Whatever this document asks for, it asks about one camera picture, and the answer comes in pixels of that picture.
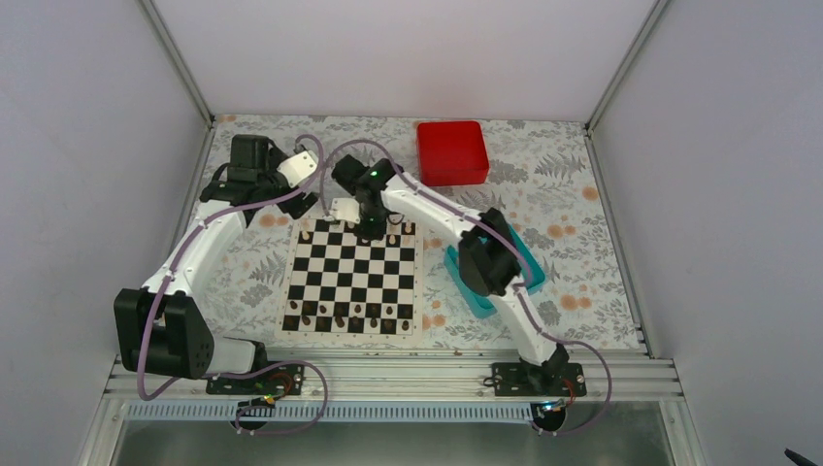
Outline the teal tray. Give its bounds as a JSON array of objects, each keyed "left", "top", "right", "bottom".
[{"left": 444, "top": 226, "right": 546, "bottom": 319}]

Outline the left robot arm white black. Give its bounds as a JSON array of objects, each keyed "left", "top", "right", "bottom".
[{"left": 114, "top": 134, "right": 320, "bottom": 393}]

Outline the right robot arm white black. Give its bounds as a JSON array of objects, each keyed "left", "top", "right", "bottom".
[{"left": 332, "top": 155, "right": 569, "bottom": 395}]

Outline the dark chess pieces row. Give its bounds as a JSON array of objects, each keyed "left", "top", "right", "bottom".
[{"left": 279, "top": 300, "right": 416, "bottom": 336}]

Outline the black white chessboard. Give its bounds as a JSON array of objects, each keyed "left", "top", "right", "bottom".
[{"left": 277, "top": 218, "right": 423, "bottom": 347}]

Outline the red square box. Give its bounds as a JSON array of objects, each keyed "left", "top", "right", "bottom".
[{"left": 416, "top": 120, "right": 490, "bottom": 186}]

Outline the floral patterned mat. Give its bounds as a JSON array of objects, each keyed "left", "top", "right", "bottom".
[{"left": 197, "top": 115, "right": 641, "bottom": 351}]

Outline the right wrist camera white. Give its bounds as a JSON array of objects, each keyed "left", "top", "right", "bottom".
[{"left": 328, "top": 198, "right": 361, "bottom": 224}]

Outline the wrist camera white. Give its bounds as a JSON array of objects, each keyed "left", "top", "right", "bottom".
[
  {"left": 277, "top": 150, "right": 318, "bottom": 187},
  {"left": 328, "top": 198, "right": 361, "bottom": 224}
]

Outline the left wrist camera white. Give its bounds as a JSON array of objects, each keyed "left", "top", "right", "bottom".
[{"left": 277, "top": 150, "right": 318, "bottom": 187}]

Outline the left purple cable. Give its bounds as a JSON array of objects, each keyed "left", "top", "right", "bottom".
[{"left": 135, "top": 133, "right": 329, "bottom": 436}]

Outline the purple cable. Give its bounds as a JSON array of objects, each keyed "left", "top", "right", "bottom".
[
  {"left": 135, "top": 133, "right": 329, "bottom": 436},
  {"left": 317, "top": 138, "right": 613, "bottom": 437}
]

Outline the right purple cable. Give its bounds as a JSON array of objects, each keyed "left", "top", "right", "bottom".
[{"left": 317, "top": 138, "right": 613, "bottom": 437}]

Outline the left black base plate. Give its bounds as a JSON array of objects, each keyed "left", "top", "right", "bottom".
[{"left": 206, "top": 363, "right": 305, "bottom": 398}]

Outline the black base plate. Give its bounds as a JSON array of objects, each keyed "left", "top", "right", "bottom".
[
  {"left": 206, "top": 363, "right": 305, "bottom": 398},
  {"left": 482, "top": 362, "right": 587, "bottom": 397}
]

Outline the aluminium rail frame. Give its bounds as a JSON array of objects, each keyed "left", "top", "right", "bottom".
[{"left": 102, "top": 351, "right": 684, "bottom": 404}]

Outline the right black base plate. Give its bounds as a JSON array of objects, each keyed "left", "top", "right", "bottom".
[{"left": 482, "top": 362, "right": 587, "bottom": 397}]

